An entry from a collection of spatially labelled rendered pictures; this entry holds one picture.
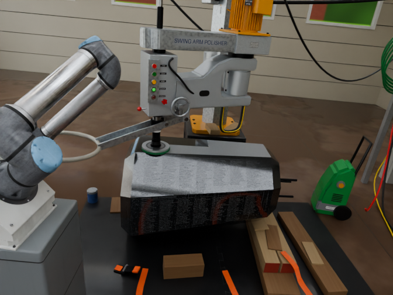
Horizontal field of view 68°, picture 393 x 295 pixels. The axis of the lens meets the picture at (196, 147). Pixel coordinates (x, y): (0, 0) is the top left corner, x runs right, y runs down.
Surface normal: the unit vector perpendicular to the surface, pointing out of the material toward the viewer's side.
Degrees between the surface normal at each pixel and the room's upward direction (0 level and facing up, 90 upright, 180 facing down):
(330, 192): 90
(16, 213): 47
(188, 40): 90
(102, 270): 0
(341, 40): 90
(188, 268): 90
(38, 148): 52
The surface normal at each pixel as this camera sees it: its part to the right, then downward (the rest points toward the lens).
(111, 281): 0.09, -0.91
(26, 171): -0.01, 0.51
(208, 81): 0.42, 0.40
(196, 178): 0.12, -0.35
